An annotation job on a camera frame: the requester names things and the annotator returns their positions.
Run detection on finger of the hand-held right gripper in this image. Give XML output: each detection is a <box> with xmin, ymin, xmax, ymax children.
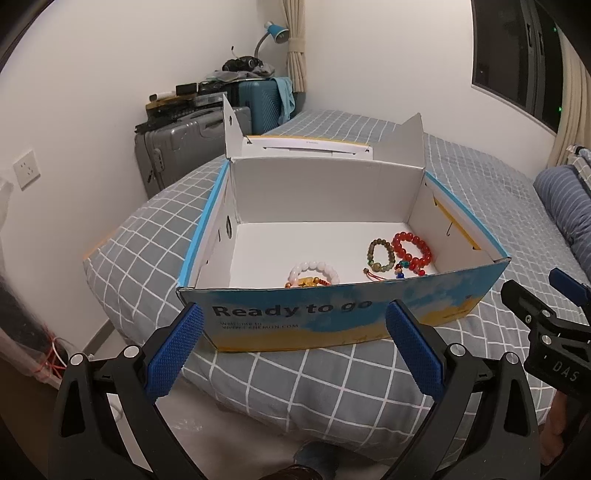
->
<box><xmin>549</xmin><ymin>268</ymin><xmax>591</xmax><ymax>324</ymax></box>
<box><xmin>501</xmin><ymin>279</ymin><xmax>591</xmax><ymax>347</ymax></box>

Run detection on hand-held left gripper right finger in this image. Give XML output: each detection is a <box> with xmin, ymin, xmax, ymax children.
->
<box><xmin>383</xmin><ymin>300</ymin><xmax>543</xmax><ymax>480</ymax></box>

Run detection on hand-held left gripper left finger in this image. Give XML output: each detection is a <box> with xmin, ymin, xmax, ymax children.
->
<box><xmin>46</xmin><ymin>302</ymin><xmax>205</xmax><ymax>480</ymax></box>

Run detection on brown and green bead bracelet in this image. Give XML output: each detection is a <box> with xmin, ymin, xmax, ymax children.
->
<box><xmin>365</xmin><ymin>237</ymin><xmax>398</xmax><ymax>273</ymax></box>

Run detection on red bead bracelet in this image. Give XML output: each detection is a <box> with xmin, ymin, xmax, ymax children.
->
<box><xmin>392</xmin><ymin>232</ymin><xmax>433</xmax><ymax>275</ymax></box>

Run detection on pink bead bracelet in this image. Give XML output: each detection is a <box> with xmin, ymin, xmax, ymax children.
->
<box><xmin>287</xmin><ymin>261</ymin><xmax>340</xmax><ymax>289</ymax></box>

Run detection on blue and yellow cardboard box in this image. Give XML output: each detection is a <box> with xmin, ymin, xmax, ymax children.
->
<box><xmin>85</xmin><ymin>95</ymin><xmax>511</xmax><ymax>354</ymax></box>

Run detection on person's right hand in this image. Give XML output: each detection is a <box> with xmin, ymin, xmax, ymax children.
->
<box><xmin>538</xmin><ymin>390</ymin><xmax>578</xmax><ymax>462</ymax></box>

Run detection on blue striped pillow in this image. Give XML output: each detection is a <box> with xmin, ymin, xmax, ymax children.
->
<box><xmin>533</xmin><ymin>164</ymin><xmax>591</xmax><ymax>278</ymax></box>

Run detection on grey checked bed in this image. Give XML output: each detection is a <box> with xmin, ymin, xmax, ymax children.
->
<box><xmin>83</xmin><ymin>108</ymin><xmax>591</xmax><ymax>439</ymax></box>

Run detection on grey suitcase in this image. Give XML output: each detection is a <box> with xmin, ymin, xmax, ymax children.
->
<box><xmin>134</xmin><ymin>107</ymin><xmax>252</xmax><ymax>200</ymax></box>

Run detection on dark window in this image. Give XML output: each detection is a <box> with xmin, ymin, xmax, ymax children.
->
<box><xmin>471</xmin><ymin>0</ymin><xmax>574</xmax><ymax>136</ymax></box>

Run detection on black boxes on suitcase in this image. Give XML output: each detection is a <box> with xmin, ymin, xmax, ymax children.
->
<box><xmin>145</xmin><ymin>80</ymin><xmax>228</xmax><ymax>117</ymax></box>

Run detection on teal suitcase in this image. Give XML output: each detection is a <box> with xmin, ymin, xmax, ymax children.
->
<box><xmin>225</xmin><ymin>78</ymin><xmax>294</xmax><ymax>137</ymax></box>

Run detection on teal cloth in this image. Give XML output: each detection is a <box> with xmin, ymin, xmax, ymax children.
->
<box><xmin>272</xmin><ymin>76</ymin><xmax>296</xmax><ymax>125</ymax></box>

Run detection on dark bag on suitcase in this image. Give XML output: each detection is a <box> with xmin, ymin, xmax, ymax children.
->
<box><xmin>221</xmin><ymin>55</ymin><xmax>278</xmax><ymax>83</ymax></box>

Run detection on beige curtain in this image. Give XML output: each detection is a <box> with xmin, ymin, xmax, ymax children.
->
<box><xmin>283</xmin><ymin>0</ymin><xmax>308</xmax><ymax>112</ymax></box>

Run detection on blue desk lamp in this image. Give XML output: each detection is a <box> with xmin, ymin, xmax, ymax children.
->
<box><xmin>255</xmin><ymin>21</ymin><xmax>291</xmax><ymax>68</ymax></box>

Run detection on white wall socket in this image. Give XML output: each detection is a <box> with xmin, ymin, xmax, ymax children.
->
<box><xmin>13</xmin><ymin>150</ymin><xmax>41</xmax><ymax>190</ymax></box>

